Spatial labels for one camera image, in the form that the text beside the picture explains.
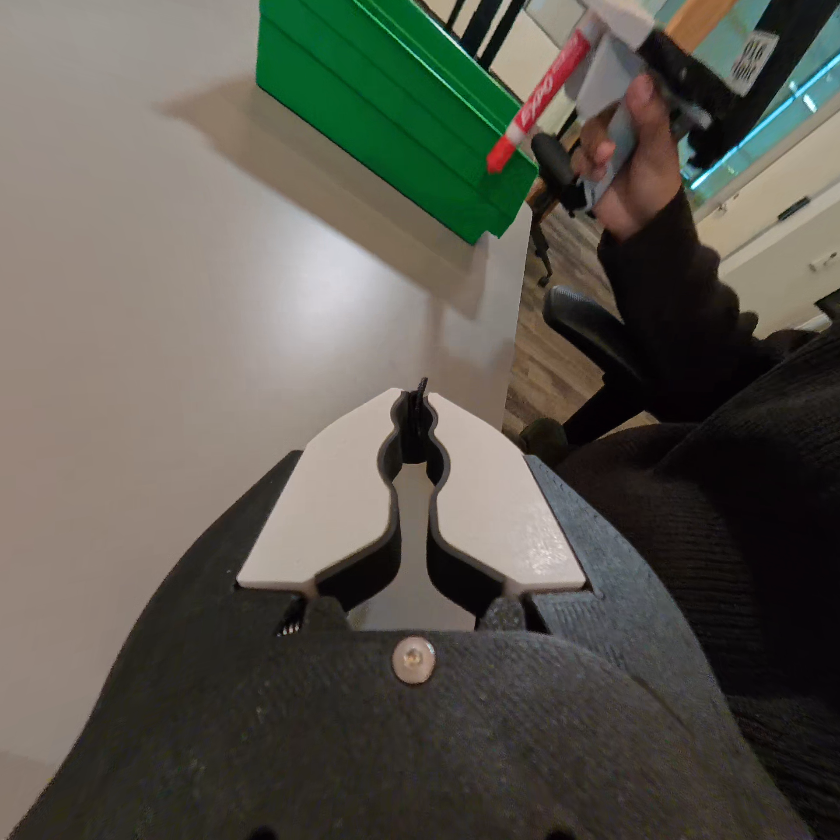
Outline grey desk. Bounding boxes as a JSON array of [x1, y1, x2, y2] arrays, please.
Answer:
[[0, 0, 534, 788]]

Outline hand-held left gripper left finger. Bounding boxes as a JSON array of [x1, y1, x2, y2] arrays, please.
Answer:
[[236, 387, 403, 609]]

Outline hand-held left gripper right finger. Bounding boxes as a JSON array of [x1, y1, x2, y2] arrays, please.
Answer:
[[423, 392, 587, 619]]

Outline black marker tie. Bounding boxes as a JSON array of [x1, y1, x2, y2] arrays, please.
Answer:
[[408, 377, 432, 462]]

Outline person's right hand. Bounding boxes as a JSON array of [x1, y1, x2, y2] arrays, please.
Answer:
[[574, 73, 685, 240]]

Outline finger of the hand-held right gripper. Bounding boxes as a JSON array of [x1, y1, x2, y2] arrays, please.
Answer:
[[583, 0, 658, 49], [566, 33, 648, 123]]

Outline black armrest office chair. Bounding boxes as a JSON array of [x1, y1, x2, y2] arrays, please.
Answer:
[[521, 287, 657, 454]]

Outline black wheeled office chair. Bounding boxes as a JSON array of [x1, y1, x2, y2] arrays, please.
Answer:
[[530, 133, 595, 287]]

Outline red dry erase marker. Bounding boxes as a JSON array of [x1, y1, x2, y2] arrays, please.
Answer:
[[487, 29, 595, 175]]

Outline green plastic bin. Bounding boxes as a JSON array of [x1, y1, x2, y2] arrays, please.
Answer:
[[256, 0, 539, 247]]

